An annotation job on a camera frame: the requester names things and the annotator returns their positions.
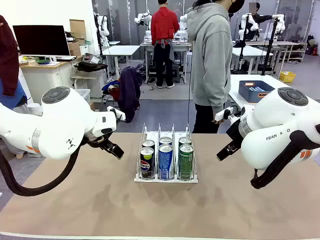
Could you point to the black computer monitor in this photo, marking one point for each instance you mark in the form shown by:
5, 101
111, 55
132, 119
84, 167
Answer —
41, 40

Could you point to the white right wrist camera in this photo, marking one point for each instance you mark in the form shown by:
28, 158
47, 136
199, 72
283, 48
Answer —
221, 115

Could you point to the person in red jacket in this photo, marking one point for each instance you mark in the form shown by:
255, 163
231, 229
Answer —
163, 27

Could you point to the black Pepsi can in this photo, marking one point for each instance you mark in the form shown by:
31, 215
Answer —
148, 143
147, 165

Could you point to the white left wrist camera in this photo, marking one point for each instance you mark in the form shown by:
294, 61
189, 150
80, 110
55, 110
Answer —
117, 113

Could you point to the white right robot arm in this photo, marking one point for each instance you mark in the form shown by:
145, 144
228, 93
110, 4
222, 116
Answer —
275, 120

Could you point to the black tripod stand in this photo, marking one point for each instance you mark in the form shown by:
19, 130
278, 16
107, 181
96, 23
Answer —
271, 45

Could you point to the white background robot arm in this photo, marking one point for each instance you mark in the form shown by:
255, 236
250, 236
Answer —
251, 23
105, 27
141, 20
281, 23

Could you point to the background person in black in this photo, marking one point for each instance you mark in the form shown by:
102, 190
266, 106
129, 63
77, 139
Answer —
261, 18

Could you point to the person's right forearm grey sleeve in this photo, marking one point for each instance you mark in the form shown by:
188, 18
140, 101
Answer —
218, 100

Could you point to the white desk cabinet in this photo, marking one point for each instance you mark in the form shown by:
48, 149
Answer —
45, 75

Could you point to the wooden background shelf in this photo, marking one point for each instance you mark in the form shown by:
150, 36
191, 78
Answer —
296, 50

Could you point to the person's right hand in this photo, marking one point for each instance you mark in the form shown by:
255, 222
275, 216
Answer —
218, 122

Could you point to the white background table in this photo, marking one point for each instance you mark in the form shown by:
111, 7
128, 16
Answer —
120, 50

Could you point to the clear acrylic can dispenser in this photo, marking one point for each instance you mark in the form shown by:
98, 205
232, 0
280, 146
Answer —
166, 181

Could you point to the person in grey hoodie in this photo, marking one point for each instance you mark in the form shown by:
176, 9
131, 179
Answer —
210, 50

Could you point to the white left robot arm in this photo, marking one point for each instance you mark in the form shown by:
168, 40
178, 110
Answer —
62, 117

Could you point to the green beverage can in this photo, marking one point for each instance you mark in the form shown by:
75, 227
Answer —
186, 162
185, 140

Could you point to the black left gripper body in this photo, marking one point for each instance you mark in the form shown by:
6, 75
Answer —
97, 143

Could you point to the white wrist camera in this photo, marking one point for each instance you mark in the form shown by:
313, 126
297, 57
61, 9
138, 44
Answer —
117, 113
221, 115

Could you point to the white paper roll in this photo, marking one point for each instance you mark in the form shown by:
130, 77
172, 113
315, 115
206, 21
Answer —
33, 108

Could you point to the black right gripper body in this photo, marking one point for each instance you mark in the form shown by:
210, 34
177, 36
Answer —
235, 136

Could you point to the yellow plastic crate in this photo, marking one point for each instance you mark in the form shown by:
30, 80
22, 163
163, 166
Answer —
287, 77

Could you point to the black bag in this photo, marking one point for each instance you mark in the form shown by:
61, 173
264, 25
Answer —
90, 66

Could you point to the chair draped with purple clothes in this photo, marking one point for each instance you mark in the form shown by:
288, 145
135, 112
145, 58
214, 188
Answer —
128, 90

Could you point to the cardboard box on shelf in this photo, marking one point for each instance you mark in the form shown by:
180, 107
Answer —
77, 28

